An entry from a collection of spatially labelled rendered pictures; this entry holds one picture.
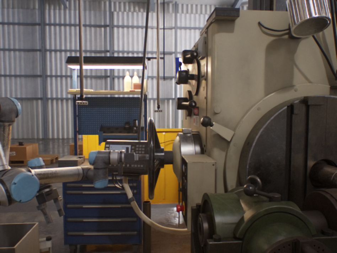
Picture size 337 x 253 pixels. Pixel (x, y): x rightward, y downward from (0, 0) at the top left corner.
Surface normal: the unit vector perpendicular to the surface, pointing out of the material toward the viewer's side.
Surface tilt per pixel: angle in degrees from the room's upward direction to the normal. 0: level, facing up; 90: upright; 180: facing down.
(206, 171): 90
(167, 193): 90
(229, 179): 90
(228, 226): 62
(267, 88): 90
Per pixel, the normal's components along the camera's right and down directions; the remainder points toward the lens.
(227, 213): 0.06, -0.69
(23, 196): 0.82, 0.01
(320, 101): 0.09, 0.07
